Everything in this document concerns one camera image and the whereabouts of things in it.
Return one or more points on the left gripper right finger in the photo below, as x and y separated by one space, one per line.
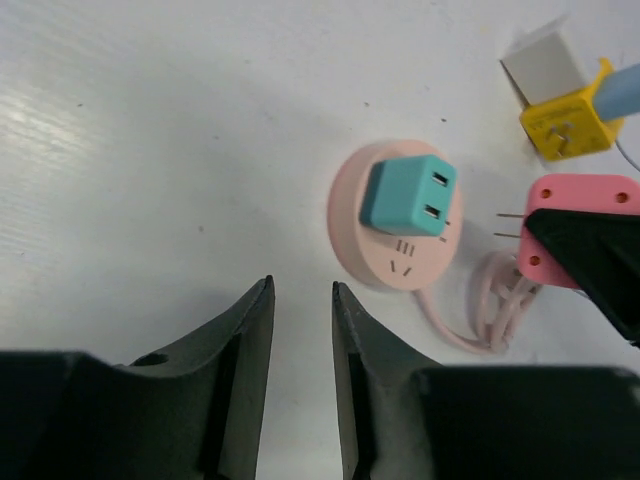
401 415

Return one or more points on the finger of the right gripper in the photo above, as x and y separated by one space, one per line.
600 252

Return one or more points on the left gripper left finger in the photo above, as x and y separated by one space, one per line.
192 409

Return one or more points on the pink plug adapter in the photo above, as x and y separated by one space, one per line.
597 193

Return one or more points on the yellow cube power adapter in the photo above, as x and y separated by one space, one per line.
569 126

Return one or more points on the light blue charger plug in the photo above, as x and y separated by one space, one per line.
619 94

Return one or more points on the pink round power strip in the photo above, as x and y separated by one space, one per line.
403 263

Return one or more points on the teal plug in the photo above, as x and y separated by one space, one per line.
409 196

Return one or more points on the white flat card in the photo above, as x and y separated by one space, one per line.
550 61

